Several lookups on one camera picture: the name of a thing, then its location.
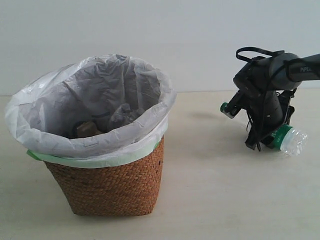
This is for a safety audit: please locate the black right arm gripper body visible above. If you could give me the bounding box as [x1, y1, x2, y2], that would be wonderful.
[227, 89, 295, 151]

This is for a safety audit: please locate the clear bottle with green label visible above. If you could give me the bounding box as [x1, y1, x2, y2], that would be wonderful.
[219, 101, 309, 157]

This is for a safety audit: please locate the clear bottle with black cap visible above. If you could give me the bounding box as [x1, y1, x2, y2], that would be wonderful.
[108, 103, 145, 130]

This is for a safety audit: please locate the brown cardboard pulp tray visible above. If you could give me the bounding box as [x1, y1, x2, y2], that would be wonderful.
[72, 121, 102, 138]

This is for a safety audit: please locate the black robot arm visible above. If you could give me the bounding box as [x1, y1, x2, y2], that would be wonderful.
[220, 47, 320, 150]

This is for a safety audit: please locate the brown woven wicker basket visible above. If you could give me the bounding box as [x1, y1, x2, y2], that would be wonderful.
[46, 138, 165, 217]

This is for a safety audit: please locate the white and green bin liner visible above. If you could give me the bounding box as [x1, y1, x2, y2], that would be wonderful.
[5, 54, 177, 169]

